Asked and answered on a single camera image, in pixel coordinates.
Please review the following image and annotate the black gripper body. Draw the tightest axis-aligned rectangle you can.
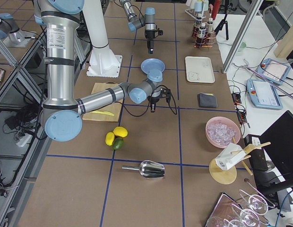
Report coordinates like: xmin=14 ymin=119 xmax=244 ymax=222
xmin=145 ymin=28 xmax=163 ymax=54
xmin=148 ymin=87 xmax=172 ymax=113

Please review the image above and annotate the blue plate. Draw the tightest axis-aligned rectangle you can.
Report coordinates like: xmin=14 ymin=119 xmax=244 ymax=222
xmin=140 ymin=58 xmax=165 ymax=74

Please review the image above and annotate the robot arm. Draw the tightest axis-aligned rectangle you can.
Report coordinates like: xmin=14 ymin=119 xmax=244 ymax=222
xmin=34 ymin=0 xmax=165 ymax=141
xmin=119 ymin=0 xmax=163 ymax=54

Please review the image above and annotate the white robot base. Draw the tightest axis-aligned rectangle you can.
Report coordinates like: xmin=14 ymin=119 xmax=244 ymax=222
xmin=83 ymin=0 xmax=122 ymax=78

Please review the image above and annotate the grey folded cloth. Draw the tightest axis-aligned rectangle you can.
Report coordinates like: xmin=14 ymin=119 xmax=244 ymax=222
xmin=197 ymin=93 xmax=217 ymax=108

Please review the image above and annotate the cream bear tray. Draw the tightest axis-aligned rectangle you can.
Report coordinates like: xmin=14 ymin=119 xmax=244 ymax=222
xmin=185 ymin=56 xmax=215 ymax=84

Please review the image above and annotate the tea bottle left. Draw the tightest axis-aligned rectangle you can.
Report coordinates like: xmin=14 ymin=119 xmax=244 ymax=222
xmin=192 ymin=16 xmax=202 ymax=38

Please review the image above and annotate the tea bottle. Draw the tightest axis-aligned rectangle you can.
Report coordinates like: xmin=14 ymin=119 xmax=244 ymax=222
xmin=198 ymin=23 xmax=207 ymax=38
xmin=192 ymin=16 xmax=202 ymax=38

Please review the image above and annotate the tea bottle right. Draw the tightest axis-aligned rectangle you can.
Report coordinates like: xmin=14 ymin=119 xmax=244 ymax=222
xmin=198 ymin=23 xmax=207 ymax=38

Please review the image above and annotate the wooden cutting board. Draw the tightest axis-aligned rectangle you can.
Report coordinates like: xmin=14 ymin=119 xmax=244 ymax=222
xmin=81 ymin=83 xmax=123 ymax=122

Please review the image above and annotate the round yellow lemon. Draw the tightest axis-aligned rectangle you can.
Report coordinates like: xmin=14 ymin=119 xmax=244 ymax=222
xmin=113 ymin=126 xmax=128 ymax=138

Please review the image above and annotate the green lime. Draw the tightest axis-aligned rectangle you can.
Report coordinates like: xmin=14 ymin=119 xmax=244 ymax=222
xmin=112 ymin=137 xmax=124 ymax=150

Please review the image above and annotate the oval yellow lemon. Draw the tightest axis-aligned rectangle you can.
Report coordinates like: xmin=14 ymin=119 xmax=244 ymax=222
xmin=105 ymin=132 xmax=115 ymax=146

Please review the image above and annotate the yellow plastic knife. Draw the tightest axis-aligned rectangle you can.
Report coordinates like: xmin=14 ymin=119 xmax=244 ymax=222
xmin=91 ymin=110 xmax=115 ymax=116

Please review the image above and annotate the pink bowl of ice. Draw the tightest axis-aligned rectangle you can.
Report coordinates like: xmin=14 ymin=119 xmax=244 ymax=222
xmin=205 ymin=116 xmax=241 ymax=148

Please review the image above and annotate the metal scoop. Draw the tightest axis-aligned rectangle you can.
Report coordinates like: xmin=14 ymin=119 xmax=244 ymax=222
xmin=122 ymin=160 xmax=165 ymax=179

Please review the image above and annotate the black tripod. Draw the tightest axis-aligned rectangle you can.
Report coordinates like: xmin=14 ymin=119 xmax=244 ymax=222
xmin=214 ymin=0 xmax=230 ymax=40

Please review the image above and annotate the teach pendant near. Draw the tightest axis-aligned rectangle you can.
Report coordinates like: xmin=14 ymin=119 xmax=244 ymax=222
xmin=246 ymin=79 xmax=283 ymax=110

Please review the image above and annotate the teach pendant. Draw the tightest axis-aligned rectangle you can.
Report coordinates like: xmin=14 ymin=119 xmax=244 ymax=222
xmin=257 ymin=58 xmax=291 ymax=85
xmin=246 ymin=79 xmax=283 ymax=110

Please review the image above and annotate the wooden cup stand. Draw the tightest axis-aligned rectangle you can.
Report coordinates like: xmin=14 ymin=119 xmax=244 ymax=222
xmin=209 ymin=142 xmax=271 ymax=184

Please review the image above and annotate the teach pendant far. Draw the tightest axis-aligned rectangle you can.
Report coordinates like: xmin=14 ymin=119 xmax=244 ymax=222
xmin=257 ymin=58 xmax=291 ymax=85

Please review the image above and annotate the copper wire bottle rack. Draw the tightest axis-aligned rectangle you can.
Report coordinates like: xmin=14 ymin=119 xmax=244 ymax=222
xmin=194 ymin=22 xmax=216 ymax=48

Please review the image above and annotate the aluminium frame post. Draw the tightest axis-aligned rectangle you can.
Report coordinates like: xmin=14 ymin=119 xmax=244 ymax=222
xmin=222 ymin=0 xmax=263 ymax=73

